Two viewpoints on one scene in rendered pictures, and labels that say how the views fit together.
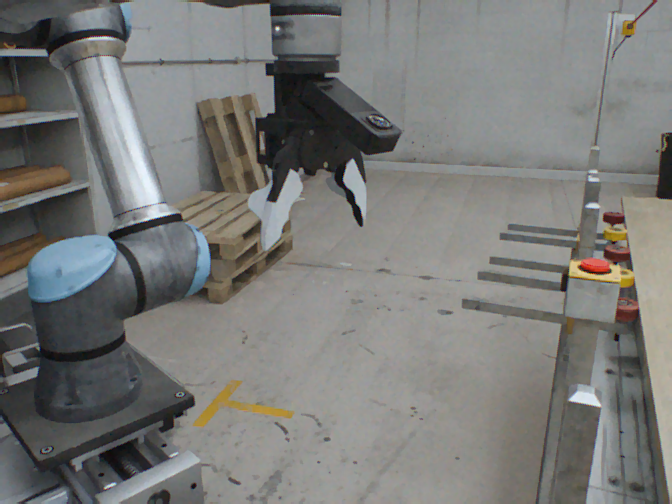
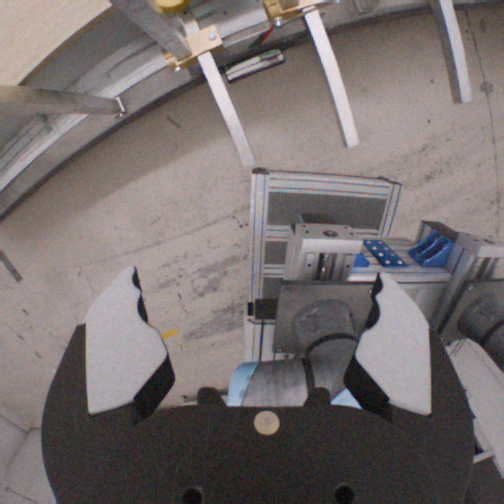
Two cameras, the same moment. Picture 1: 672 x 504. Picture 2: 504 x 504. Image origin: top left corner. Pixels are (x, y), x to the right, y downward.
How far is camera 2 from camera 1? 0.62 m
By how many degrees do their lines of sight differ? 54
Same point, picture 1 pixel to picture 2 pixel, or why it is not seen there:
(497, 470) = (70, 218)
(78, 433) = (353, 294)
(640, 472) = (34, 125)
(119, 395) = (325, 306)
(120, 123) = not seen: outside the picture
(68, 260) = not seen: hidden behind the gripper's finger
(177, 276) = (271, 375)
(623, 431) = (16, 152)
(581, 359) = (18, 94)
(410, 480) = (109, 243)
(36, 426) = (361, 312)
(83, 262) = not seen: hidden behind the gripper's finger
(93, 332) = (346, 348)
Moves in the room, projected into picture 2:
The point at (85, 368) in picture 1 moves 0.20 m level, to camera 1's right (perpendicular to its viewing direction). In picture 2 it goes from (346, 329) to (281, 270)
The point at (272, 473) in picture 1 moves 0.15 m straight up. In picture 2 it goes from (162, 288) to (156, 301)
